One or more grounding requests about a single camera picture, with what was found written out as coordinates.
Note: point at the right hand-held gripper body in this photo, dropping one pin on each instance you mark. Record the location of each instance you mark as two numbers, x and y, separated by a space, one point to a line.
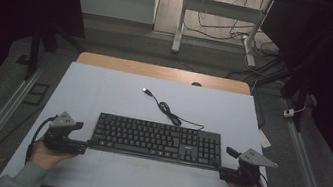
255 158

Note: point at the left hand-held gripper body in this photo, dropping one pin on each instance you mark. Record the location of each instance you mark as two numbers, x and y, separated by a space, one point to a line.
62 121

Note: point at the black computer keyboard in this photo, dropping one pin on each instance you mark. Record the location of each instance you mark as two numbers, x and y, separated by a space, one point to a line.
147 137

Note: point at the person's left hand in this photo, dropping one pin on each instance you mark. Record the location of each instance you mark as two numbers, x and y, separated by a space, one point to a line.
44 157

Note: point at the white paper tag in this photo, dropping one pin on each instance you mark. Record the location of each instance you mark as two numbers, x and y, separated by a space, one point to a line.
265 141

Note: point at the small white box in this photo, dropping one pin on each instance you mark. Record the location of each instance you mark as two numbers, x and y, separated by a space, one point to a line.
289 113

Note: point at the black metal stand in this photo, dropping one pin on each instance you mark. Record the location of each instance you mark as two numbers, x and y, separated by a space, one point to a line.
34 52
299 104

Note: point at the white metal desk frame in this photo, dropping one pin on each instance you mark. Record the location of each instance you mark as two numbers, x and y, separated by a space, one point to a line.
221 8

